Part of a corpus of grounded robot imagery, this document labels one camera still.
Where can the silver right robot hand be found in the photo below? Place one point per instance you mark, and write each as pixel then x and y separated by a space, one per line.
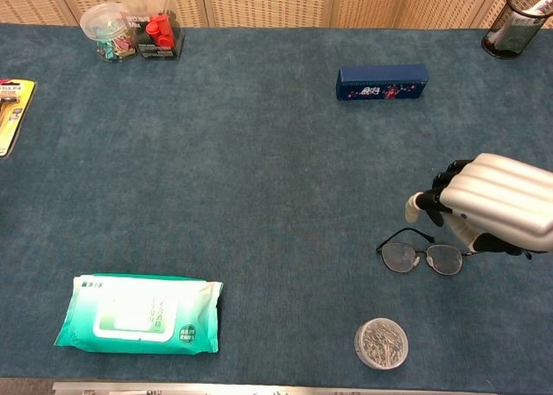
pixel 501 200

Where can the thin-framed eyeglasses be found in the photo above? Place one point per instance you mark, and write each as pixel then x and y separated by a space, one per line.
pixel 399 256

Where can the blue rectangular glasses case box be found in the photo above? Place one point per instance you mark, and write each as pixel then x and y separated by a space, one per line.
pixel 380 81

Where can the black mesh pen holder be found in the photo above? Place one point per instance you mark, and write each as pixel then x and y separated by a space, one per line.
pixel 505 36

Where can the round clear container of pins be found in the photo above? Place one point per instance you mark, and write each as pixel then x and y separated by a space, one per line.
pixel 381 345

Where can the red white marker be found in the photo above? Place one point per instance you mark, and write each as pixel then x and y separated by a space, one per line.
pixel 538 7

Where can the woven wicker folding screen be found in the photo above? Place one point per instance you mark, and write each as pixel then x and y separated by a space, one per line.
pixel 276 1

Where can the clear box with red pieces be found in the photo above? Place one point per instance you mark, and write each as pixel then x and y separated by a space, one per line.
pixel 157 32

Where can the green white wet wipes pack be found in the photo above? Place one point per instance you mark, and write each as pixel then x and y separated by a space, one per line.
pixel 129 313

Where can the clear jar of binder clips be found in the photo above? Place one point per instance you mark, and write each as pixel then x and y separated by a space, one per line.
pixel 103 27

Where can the yellow razor blister pack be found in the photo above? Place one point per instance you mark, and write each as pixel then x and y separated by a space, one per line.
pixel 13 118

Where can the silver metal table edge rail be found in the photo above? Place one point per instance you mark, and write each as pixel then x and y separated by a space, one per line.
pixel 259 388

